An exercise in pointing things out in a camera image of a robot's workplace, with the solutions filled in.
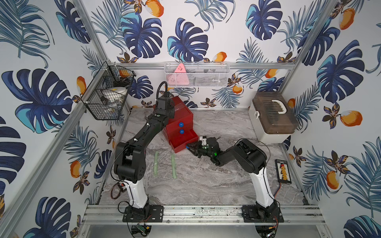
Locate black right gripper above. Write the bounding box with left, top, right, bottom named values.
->
left=186, top=141, right=213, bottom=158

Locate red three-drawer box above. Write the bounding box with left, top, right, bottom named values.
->
left=163, top=96, right=198, bottom=153

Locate green fruit knife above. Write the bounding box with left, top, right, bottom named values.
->
left=153, top=151, right=159, bottom=177
left=171, top=154, right=177, bottom=179

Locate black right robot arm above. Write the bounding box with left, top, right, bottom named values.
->
left=186, top=136, right=278, bottom=213

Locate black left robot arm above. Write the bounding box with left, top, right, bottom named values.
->
left=114, top=96, right=175, bottom=217

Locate pink triangle object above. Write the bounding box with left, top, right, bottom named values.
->
left=167, top=63, right=190, bottom=86

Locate white object in basket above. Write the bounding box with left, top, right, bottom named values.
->
left=102, top=87, right=128, bottom=103

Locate brown lidded storage box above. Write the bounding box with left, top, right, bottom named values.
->
left=249, top=91, right=298, bottom=144

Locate right yellow connector board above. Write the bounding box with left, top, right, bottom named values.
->
left=275, top=159, right=292, bottom=184

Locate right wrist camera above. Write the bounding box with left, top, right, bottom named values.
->
left=199, top=136, right=207, bottom=146

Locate clear mesh wall shelf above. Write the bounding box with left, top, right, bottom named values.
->
left=164, top=62, right=230, bottom=88

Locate black wire basket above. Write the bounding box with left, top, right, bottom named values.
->
left=80, top=62, right=136, bottom=121

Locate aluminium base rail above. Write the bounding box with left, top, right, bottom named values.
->
left=82, top=205, right=325, bottom=226

